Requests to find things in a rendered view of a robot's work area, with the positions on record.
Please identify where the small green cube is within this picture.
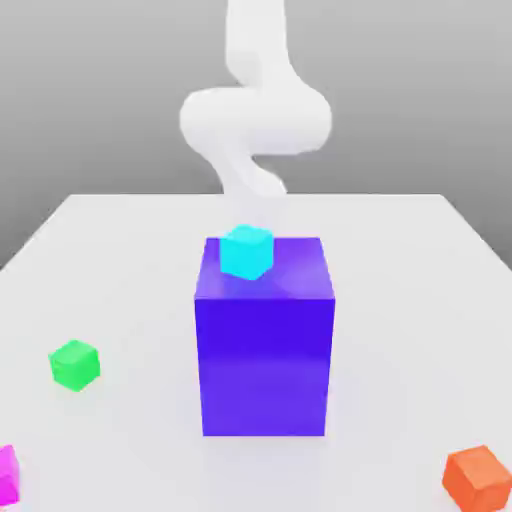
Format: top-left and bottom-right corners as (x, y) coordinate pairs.
(47, 338), (102, 393)

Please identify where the small orange cube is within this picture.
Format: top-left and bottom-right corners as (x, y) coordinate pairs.
(441, 444), (512, 512)

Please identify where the small magenta cube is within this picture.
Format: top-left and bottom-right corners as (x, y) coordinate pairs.
(0, 443), (21, 508)

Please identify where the small cyan cube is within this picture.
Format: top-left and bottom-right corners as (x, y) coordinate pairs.
(219, 223), (276, 282)

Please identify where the large purple box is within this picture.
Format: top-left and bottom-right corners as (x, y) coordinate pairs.
(193, 236), (336, 438)

